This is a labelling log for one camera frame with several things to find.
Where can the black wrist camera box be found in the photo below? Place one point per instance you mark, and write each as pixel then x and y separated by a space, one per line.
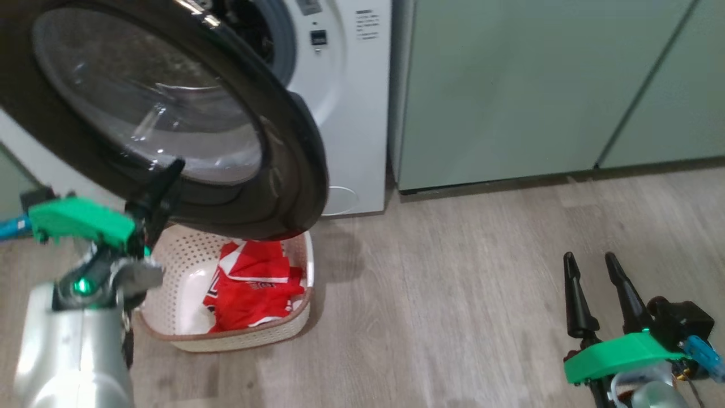
pixel 685 320
pixel 37 197

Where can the black round glass washer door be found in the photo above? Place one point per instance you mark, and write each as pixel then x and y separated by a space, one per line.
pixel 294 187

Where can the dark washing machine drum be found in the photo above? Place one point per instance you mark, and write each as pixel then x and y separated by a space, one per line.
pixel 243 22

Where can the round white filter cover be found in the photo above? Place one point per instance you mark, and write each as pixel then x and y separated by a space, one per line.
pixel 341 202

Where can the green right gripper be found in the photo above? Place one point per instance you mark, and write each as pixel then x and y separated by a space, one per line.
pixel 617 357

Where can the printed text sticker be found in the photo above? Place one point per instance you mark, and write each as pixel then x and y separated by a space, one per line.
pixel 367 24

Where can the white front-load washing machine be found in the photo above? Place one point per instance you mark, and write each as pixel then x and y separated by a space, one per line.
pixel 351 113

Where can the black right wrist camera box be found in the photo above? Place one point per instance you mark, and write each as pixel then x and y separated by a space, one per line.
pixel 685 320

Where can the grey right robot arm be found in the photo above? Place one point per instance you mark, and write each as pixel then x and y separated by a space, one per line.
pixel 657 398

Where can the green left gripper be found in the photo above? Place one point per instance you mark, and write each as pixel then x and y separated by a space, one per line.
pixel 79 221

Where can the wide pale green cabinet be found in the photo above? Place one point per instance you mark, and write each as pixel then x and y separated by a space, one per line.
pixel 498 90

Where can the red and white garment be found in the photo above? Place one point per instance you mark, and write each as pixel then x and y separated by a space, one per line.
pixel 249 289

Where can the narrow pale green cabinet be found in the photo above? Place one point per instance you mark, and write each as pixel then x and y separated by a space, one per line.
pixel 679 102

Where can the cream perforated laundry basket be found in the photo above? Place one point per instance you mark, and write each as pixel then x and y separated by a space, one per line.
pixel 181 255

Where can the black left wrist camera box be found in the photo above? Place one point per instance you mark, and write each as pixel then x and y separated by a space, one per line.
pixel 37 197

